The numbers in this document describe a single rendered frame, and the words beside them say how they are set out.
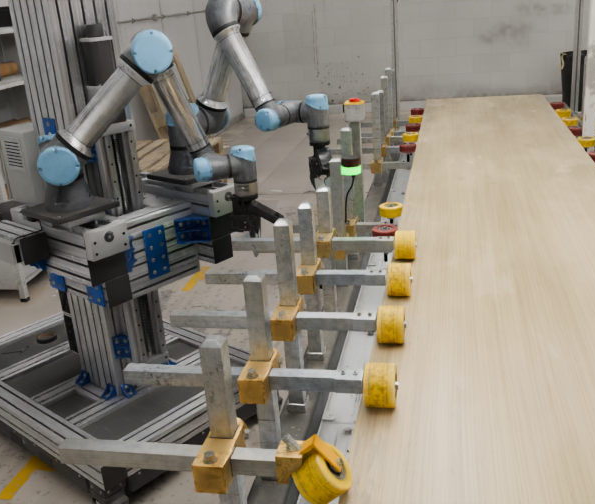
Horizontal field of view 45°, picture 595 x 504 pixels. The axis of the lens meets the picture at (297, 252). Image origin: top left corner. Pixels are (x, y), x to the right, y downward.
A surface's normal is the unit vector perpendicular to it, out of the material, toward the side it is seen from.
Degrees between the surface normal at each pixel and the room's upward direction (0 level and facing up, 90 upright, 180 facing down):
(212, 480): 90
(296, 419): 0
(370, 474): 0
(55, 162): 95
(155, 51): 85
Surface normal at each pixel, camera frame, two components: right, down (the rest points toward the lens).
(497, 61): -0.21, 0.35
